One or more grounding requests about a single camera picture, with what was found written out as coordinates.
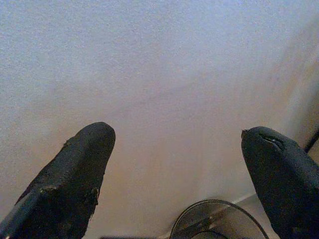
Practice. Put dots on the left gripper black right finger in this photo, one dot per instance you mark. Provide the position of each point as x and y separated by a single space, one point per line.
286 186

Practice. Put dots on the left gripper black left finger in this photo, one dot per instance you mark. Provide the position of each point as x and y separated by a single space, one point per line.
69 179

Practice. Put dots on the grey Milux electric fan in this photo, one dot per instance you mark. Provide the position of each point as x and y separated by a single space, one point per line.
199 222

